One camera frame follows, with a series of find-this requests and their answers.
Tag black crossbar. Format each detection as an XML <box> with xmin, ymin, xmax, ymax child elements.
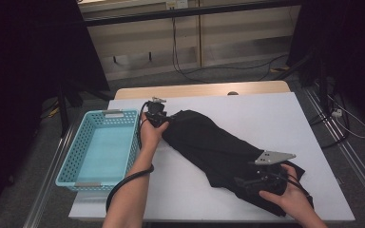
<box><xmin>82</xmin><ymin>0</ymin><xmax>302</xmax><ymax>28</ymax></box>

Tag right hand-held gripper cable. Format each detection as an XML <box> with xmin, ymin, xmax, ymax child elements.
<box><xmin>279</xmin><ymin>172</ymin><xmax>315</xmax><ymax>210</ymax></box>

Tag white cable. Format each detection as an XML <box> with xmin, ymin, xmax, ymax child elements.
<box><xmin>327</xmin><ymin>94</ymin><xmax>365</xmax><ymax>140</ymax></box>

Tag aluminium floor rail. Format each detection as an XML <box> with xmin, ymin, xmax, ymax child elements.
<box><xmin>302</xmin><ymin>86</ymin><xmax>365</xmax><ymax>207</ymax></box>
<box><xmin>23</xmin><ymin>124</ymin><xmax>76</xmax><ymax>228</ymax></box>

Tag person's right hand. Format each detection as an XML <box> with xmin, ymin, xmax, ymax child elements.
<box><xmin>259</xmin><ymin>163</ymin><xmax>315</xmax><ymax>219</ymax></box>

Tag wooden table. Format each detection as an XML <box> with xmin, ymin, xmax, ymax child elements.
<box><xmin>113</xmin><ymin>80</ymin><xmax>292</xmax><ymax>101</ymax></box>

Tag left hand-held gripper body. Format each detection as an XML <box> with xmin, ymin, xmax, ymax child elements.
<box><xmin>145</xmin><ymin>96</ymin><xmax>172</xmax><ymax>128</ymax></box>

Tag black stand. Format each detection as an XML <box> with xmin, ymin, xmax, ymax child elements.
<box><xmin>274</xmin><ymin>51</ymin><xmax>331</xmax><ymax>110</ymax></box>
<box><xmin>56</xmin><ymin>80</ymin><xmax>113</xmax><ymax>139</ymax></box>

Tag hand-held gripper cable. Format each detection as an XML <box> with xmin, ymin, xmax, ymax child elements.
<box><xmin>106</xmin><ymin>100</ymin><xmax>155</xmax><ymax>214</ymax></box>
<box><xmin>279</xmin><ymin>172</ymin><xmax>315</xmax><ymax>210</ymax></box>

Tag white wall socket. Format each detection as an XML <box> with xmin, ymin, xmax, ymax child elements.
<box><xmin>165</xmin><ymin>0</ymin><xmax>189</xmax><ymax>10</ymax></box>

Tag left hand-held gripper cable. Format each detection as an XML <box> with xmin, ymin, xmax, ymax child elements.
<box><xmin>106</xmin><ymin>100</ymin><xmax>155</xmax><ymax>214</ymax></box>

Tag light blue perforated basket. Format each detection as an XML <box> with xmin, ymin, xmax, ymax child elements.
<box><xmin>55</xmin><ymin>108</ymin><xmax>142</xmax><ymax>192</ymax></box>

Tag black shorts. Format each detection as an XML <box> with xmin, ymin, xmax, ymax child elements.
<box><xmin>161</xmin><ymin>109</ymin><xmax>307</xmax><ymax>219</ymax></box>

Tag black hanging cable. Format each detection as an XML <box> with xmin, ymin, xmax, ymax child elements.
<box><xmin>170</xmin><ymin>17</ymin><xmax>289</xmax><ymax>85</ymax></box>

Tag person's left hand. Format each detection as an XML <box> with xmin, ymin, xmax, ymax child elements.
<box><xmin>139</xmin><ymin>111</ymin><xmax>171</xmax><ymax>153</ymax></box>

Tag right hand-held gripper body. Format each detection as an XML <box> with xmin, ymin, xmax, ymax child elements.
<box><xmin>243</xmin><ymin>150</ymin><xmax>298</xmax><ymax>196</ymax></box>

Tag black floor cable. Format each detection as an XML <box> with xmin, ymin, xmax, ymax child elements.
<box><xmin>308</xmin><ymin>91</ymin><xmax>352</xmax><ymax>150</ymax></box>

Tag black curtain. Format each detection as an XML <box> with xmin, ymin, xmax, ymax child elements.
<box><xmin>286</xmin><ymin>0</ymin><xmax>365</xmax><ymax>134</ymax></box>
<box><xmin>0</xmin><ymin>0</ymin><xmax>110</xmax><ymax>222</ymax></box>

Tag beige cabinet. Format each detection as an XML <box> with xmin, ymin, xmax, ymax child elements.
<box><xmin>77</xmin><ymin>0</ymin><xmax>302</xmax><ymax>82</ymax></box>

